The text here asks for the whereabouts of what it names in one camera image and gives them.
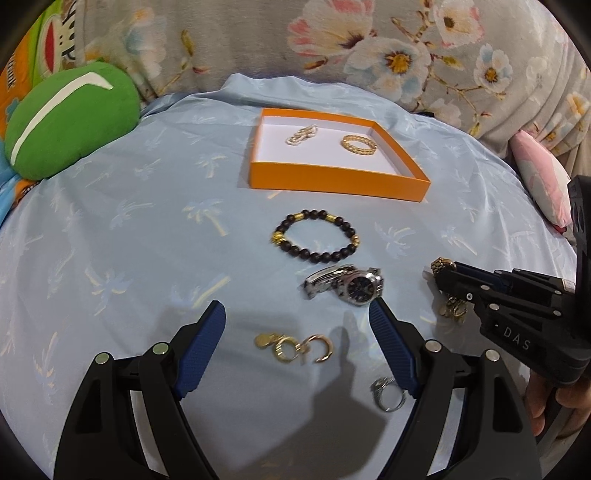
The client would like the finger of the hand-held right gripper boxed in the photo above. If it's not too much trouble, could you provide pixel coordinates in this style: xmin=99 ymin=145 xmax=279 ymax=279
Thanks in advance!
xmin=455 ymin=261 xmax=578 ymax=294
xmin=436 ymin=272 xmax=564 ymax=315

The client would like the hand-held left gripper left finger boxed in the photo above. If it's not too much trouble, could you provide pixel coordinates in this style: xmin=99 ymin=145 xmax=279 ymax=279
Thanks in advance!
xmin=53 ymin=300 xmax=227 ymax=480

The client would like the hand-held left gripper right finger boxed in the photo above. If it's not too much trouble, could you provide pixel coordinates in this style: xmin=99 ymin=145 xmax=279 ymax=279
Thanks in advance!
xmin=368 ymin=298 xmax=541 ymax=480

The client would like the gold wristwatch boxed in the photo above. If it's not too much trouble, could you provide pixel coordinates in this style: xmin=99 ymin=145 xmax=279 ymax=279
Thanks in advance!
xmin=430 ymin=257 xmax=468 ymax=324

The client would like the silver ring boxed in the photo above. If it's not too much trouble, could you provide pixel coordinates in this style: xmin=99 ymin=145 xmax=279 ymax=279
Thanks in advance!
xmin=369 ymin=376 xmax=408 ymax=413

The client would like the rose gold hoop earring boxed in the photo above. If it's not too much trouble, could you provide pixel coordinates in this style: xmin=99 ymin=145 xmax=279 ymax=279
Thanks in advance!
xmin=300 ymin=335 xmax=336 ymax=364

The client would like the silver wristwatch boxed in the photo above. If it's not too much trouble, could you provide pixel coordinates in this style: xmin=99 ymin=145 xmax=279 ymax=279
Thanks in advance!
xmin=302 ymin=264 xmax=384 ymax=306

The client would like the gold disc charm earring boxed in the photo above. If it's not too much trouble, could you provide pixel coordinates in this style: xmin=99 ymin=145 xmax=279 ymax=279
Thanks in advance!
xmin=255 ymin=333 xmax=302 ymax=365

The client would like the black and gold bead bracelet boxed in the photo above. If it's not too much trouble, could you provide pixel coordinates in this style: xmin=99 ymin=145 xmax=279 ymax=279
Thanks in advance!
xmin=269 ymin=209 xmax=361 ymax=264

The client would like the orange shallow cardboard box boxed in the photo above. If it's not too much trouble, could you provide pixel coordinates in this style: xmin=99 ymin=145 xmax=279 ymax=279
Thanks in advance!
xmin=249 ymin=107 xmax=432 ymax=203

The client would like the person's right hand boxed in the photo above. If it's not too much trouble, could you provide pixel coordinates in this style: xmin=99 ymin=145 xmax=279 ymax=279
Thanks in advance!
xmin=525 ymin=371 xmax=591 ymax=437

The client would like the pink patterned pillow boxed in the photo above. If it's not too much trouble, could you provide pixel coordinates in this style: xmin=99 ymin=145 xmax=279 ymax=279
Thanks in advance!
xmin=508 ymin=129 xmax=578 ymax=234

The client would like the light blue palm-print sheet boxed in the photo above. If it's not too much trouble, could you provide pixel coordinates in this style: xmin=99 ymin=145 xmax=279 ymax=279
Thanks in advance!
xmin=0 ymin=73 xmax=585 ymax=480

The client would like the green plush pillow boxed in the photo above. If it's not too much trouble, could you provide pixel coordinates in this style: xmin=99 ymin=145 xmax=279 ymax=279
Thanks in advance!
xmin=4 ymin=62 xmax=141 ymax=181

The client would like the grey floral blanket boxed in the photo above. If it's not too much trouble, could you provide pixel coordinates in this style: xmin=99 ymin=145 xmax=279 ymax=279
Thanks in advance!
xmin=76 ymin=0 xmax=591 ymax=155

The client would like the orange cartoon print cloth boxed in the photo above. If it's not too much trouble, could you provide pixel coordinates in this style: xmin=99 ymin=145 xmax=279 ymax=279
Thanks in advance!
xmin=0 ymin=0 xmax=88 ymax=222

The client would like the gold chain-link bracelet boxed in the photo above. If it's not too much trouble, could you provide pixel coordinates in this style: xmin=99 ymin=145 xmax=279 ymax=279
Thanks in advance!
xmin=342 ymin=134 xmax=378 ymax=157

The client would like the pearl and gold chain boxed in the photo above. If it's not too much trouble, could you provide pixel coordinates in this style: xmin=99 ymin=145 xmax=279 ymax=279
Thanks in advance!
xmin=285 ymin=126 xmax=320 ymax=147

